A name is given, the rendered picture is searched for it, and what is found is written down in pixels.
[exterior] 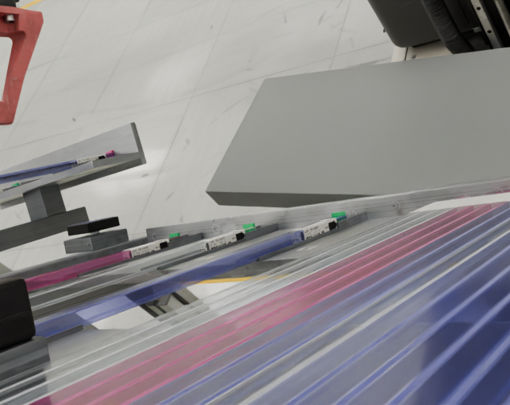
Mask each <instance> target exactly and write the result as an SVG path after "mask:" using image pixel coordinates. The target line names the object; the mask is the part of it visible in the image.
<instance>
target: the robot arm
mask: <svg viewBox="0 0 510 405"><path fill-rule="evenodd" d="M16 2H19V0H0V37H7V38H10V39H11V40H12V48H11V52H10V59H9V64H8V68H7V73H6V81H5V85H4V89H3V94H2V101H0V125H11V124H13V122H14V117H15V113H16V110H17V107H18V101H19V97H20V93H21V90H22V84H23V81H24V78H25V75H26V73H27V69H28V66H29V63H30V61H31V57H32V55H33V52H34V49H35V45H36V43H37V41H38V38H39V34H40V31H41V29H42V26H43V13H42V12H41V11H36V10H26V9H22V8H17V7H16Z"/></svg>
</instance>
